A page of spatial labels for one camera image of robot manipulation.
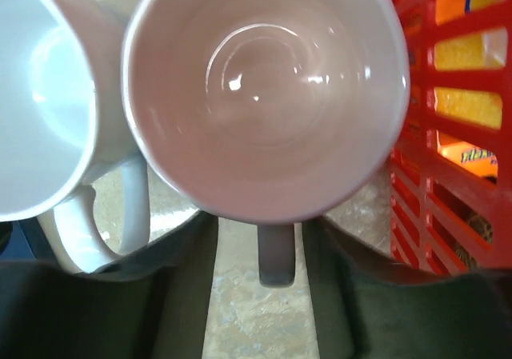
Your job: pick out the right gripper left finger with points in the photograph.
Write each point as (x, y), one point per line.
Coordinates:
(152, 303)

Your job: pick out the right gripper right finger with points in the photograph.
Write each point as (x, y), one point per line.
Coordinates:
(367, 305)

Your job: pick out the grey mug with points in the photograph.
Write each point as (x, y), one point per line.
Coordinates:
(63, 125)

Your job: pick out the pink mug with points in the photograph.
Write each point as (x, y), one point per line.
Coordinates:
(269, 112)

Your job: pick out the green scouring pad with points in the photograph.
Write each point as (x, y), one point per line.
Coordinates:
(472, 226)

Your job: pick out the red plastic basket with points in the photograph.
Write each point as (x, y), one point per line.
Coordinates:
(457, 129)

